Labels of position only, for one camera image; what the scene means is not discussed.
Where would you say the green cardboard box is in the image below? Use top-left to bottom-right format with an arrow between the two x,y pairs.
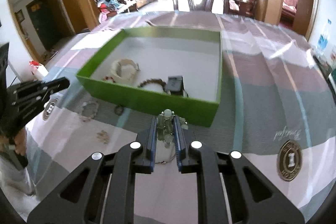
76,27 -> 223,128

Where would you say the dark entrance door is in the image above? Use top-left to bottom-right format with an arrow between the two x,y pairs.
26,0 -> 61,49

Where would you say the wooden chair with clothes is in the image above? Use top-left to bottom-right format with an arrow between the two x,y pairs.
93,0 -> 127,22

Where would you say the cream wrist watch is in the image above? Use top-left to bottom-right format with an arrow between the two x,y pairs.
110,58 -> 140,84

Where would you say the person's left hand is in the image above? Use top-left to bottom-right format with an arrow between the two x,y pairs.
13,132 -> 27,157

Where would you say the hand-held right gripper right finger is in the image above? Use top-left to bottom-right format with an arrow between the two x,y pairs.
173,115 -> 307,224

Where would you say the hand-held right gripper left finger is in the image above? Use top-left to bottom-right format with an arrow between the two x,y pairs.
27,114 -> 158,224

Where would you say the striped tablecloth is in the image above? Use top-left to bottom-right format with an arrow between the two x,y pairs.
5,10 -> 336,224

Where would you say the red and white bag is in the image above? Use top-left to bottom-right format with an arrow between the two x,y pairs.
28,60 -> 49,78

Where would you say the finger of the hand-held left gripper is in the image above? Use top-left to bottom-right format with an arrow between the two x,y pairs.
7,76 -> 71,121

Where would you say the black wrist watch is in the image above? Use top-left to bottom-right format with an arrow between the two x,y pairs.
164,75 -> 188,98

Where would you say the plastic water bottle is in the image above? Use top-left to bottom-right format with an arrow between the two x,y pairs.
316,18 -> 332,54

